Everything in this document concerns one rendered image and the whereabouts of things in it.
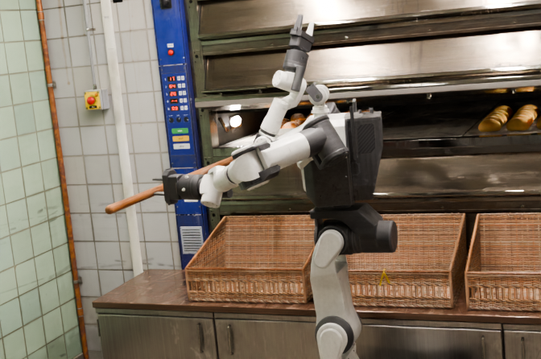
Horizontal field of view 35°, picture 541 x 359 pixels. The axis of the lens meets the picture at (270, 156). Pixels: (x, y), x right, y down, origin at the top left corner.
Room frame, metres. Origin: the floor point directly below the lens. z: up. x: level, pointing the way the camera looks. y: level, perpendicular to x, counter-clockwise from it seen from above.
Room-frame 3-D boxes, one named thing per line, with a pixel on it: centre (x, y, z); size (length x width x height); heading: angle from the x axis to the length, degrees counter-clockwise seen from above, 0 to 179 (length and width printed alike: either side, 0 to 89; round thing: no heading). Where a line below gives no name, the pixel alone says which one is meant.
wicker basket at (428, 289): (3.48, -0.48, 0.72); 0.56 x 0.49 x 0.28; 69
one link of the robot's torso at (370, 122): (2.94, -0.25, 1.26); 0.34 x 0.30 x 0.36; 172
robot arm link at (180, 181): (2.88, 0.32, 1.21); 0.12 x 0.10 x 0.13; 57
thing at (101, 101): (4.27, 0.85, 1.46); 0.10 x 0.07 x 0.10; 68
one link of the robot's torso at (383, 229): (2.92, -0.27, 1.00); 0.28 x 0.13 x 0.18; 69
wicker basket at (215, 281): (3.71, 0.08, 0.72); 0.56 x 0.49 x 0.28; 69
